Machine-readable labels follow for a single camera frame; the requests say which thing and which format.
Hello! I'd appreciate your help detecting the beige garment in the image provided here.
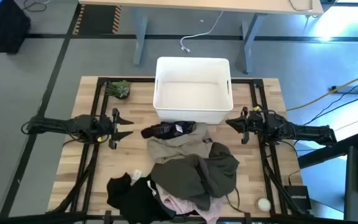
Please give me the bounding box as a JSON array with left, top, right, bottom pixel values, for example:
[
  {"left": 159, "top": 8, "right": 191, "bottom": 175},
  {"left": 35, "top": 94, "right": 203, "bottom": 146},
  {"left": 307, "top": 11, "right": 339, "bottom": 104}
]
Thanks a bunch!
[{"left": 146, "top": 122, "right": 214, "bottom": 165}]

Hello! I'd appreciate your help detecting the black floor cable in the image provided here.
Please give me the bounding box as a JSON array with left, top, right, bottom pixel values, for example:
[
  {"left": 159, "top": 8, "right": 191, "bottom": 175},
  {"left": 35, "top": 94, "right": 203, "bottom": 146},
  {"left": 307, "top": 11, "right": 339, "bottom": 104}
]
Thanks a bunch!
[{"left": 303, "top": 80, "right": 358, "bottom": 126}]

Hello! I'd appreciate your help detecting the white plastic bin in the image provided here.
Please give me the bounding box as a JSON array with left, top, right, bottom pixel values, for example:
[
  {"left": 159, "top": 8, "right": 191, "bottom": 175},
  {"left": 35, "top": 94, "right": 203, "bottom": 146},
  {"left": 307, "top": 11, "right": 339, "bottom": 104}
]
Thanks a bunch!
[{"left": 152, "top": 56, "right": 234, "bottom": 125}]

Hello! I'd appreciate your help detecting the olive green garment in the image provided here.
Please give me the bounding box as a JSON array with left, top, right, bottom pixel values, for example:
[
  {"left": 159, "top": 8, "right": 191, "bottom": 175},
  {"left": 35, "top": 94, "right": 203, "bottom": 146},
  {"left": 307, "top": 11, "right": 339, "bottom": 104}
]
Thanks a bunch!
[{"left": 150, "top": 142, "right": 241, "bottom": 212}]

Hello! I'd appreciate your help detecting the yellow black striped floor mat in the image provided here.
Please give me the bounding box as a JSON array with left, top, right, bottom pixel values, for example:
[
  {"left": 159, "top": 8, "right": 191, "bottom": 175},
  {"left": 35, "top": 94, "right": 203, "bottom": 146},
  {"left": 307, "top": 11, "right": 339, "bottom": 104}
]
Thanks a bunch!
[{"left": 72, "top": 4, "right": 122, "bottom": 35}]

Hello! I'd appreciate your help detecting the pink garment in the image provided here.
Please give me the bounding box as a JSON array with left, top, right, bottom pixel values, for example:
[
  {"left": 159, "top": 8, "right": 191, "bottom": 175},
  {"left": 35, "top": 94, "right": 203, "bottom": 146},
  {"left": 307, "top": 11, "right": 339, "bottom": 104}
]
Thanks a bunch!
[{"left": 155, "top": 183, "right": 225, "bottom": 224}]

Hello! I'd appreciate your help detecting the navy blue garment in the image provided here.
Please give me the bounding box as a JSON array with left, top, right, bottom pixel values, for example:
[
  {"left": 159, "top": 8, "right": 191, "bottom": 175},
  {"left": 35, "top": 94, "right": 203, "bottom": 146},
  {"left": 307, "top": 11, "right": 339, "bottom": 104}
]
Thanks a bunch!
[{"left": 140, "top": 120, "right": 198, "bottom": 140}]

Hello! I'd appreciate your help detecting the light wooden desk top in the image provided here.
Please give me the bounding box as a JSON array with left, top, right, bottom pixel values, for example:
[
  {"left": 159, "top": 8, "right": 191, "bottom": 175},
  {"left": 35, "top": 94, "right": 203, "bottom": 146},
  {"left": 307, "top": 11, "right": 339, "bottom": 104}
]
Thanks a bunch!
[{"left": 78, "top": 0, "right": 324, "bottom": 16}]

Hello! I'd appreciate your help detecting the black Netgear network switch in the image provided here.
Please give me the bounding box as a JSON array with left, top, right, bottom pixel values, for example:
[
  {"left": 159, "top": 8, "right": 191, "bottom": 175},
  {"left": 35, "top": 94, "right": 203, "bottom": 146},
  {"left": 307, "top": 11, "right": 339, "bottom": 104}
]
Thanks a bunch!
[{"left": 283, "top": 185, "right": 313, "bottom": 211}]

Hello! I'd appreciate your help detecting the grey power strip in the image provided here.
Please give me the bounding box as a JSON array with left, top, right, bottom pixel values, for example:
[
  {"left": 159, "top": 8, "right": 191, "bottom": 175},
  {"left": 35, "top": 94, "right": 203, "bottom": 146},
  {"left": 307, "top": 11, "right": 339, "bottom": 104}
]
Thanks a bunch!
[{"left": 328, "top": 85, "right": 358, "bottom": 95}]

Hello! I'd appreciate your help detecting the small potted succulent plant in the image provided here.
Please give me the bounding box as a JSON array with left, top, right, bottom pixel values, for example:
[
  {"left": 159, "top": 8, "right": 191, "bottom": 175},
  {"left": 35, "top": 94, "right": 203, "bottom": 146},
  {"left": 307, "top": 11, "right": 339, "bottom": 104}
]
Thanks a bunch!
[{"left": 106, "top": 80, "right": 131, "bottom": 100}]

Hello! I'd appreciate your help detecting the black storage crate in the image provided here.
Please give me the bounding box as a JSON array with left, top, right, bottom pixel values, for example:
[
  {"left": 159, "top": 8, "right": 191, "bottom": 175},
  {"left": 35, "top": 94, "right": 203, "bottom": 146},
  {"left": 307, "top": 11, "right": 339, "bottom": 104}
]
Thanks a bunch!
[{"left": 0, "top": 0, "right": 32, "bottom": 54}]

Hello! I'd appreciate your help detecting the grey metal desk leg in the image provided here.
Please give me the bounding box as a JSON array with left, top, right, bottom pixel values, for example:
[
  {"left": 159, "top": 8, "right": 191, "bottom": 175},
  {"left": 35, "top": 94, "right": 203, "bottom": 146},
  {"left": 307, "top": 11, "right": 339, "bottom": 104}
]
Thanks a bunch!
[
  {"left": 130, "top": 7, "right": 150, "bottom": 67},
  {"left": 241, "top": 13, "right": 267, "bottom": 75}
]

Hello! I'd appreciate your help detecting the black coiled cable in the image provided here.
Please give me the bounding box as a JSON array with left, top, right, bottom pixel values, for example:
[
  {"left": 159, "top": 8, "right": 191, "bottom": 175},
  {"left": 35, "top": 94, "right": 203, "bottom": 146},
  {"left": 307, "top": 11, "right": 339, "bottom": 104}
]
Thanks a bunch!
[{"left": 22, "top": 0, "right": 51, "bottom": 13}]

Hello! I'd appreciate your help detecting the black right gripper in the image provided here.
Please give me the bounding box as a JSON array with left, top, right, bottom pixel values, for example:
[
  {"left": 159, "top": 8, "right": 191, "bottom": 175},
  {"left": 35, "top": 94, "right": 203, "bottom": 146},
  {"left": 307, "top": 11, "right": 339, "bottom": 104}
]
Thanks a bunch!
[{"left": 225, "top": 106, "right": 262, "bottom": 145}]

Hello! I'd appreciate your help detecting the small white tag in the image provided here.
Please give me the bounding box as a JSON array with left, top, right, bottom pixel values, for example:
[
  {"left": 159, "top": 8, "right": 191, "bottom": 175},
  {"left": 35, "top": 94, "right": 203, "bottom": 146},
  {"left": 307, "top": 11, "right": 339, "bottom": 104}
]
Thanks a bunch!
[{"left": 131, "top": 169, "right": 143, "bottom": 183}]

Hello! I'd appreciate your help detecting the black garment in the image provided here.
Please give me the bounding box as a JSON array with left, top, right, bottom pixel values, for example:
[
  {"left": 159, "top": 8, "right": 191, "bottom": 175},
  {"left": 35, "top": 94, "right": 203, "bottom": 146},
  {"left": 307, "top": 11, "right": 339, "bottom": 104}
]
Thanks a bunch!
[{"left": 106, "top": 172, "right": 177, "bottom": 224}]

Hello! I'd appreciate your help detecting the white floor cable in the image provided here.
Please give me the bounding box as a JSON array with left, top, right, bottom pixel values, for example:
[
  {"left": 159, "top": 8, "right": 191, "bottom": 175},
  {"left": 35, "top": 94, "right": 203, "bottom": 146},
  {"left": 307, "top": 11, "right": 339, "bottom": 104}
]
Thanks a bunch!
[{"left": 180, "top": 11, "right": 224, "bottom": 53}]

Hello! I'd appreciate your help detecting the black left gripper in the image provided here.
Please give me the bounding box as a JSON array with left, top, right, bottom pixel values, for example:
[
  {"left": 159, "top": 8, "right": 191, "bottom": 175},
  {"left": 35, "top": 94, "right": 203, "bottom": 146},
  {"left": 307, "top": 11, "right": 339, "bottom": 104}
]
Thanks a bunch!
[{"left": 99, "top": 108, "right": 135, "bottom": 150}]

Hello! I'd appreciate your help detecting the yellow cable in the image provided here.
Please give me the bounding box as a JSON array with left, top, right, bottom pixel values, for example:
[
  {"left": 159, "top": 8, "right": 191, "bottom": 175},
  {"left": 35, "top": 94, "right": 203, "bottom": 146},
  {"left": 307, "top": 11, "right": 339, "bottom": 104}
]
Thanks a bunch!
[{"left": 286, "top": 70, "right": 358, "bottom": 112}]

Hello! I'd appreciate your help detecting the grey cable loop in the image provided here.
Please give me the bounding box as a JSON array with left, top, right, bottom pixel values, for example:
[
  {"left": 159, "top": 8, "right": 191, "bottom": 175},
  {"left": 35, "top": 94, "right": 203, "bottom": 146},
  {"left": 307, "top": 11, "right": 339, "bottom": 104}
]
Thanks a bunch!
[{"left": 288, "top": 0, "right": 314, "bottom": 13}]

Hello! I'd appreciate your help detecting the white ball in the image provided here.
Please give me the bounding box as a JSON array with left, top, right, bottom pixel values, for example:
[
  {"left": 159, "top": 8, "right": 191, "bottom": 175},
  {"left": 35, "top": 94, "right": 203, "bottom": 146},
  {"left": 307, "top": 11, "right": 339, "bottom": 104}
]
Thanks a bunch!
[{"left": 257, "top": 198, "right": 272, "bottom": 213}]

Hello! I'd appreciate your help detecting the black diagonal support beam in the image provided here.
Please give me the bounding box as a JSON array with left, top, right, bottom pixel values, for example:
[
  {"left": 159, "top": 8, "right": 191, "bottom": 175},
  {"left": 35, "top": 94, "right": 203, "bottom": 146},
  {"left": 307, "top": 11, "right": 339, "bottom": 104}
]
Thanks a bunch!
[{"left": 296, "top": 132, "right": 358, "bottom": 169}]

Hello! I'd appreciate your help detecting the black metal table frame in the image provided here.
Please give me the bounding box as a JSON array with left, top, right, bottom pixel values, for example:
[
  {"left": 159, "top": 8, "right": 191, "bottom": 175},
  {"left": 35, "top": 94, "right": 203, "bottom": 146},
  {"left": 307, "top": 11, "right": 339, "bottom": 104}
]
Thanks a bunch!
[{"left": 0, "top": 77, "right": 358, "bottom": 224}]

